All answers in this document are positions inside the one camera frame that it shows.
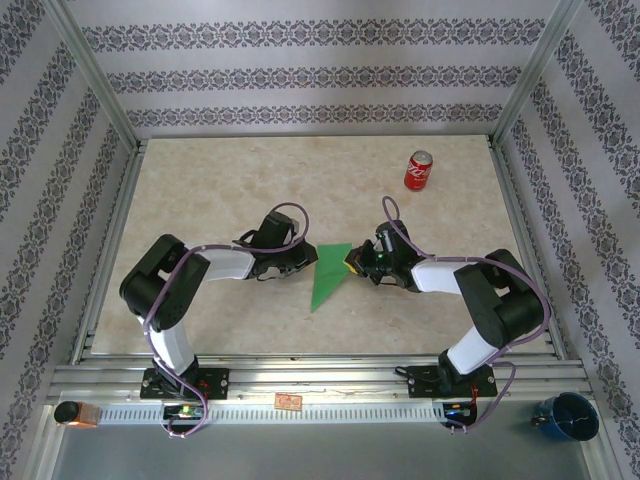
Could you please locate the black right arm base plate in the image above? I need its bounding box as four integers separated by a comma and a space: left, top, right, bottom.
407, 364, 499, 400

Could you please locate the wide aluminium extrusion beam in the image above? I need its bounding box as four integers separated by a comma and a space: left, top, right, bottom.
47, 353, 595, 404

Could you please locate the green paper sheet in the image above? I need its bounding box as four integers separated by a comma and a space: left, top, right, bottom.
309, 242, 352, 314

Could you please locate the aluminium frame post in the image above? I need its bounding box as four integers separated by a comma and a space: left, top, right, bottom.
491, 0, 587, 149
43, 0, 143, 154

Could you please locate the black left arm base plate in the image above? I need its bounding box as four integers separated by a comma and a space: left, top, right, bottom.
140, 367, 231, 400

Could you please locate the slotted grey cable duct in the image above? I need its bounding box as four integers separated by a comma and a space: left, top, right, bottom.
97, 402, 449, 424

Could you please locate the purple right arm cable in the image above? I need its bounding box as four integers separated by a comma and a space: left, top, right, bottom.
382, 195, 553, 435

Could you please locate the dark blue mug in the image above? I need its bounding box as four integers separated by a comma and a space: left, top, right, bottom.
530, 392, 600, 442

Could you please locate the black and orange device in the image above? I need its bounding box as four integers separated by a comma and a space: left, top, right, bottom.
53, 399, 104, 430

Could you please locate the aluminium side rail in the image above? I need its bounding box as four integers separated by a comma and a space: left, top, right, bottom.
71, 139, 150, 364
486, 137, 570, 360

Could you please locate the red soda can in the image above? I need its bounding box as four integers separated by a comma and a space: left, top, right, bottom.
403, 148, 434, 193

